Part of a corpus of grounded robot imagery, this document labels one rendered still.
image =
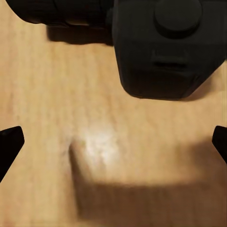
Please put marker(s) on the digital camera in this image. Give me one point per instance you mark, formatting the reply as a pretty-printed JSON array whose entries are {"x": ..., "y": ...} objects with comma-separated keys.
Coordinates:
[{"x": 164, "y": 48}]

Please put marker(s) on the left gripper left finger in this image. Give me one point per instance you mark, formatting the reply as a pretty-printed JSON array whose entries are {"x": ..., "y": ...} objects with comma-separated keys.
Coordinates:
[{"x": 11, "y": 142}]

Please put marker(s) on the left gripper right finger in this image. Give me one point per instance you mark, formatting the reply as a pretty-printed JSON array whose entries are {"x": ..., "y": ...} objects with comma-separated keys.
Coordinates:
[{"x": 219, "y": 140}]

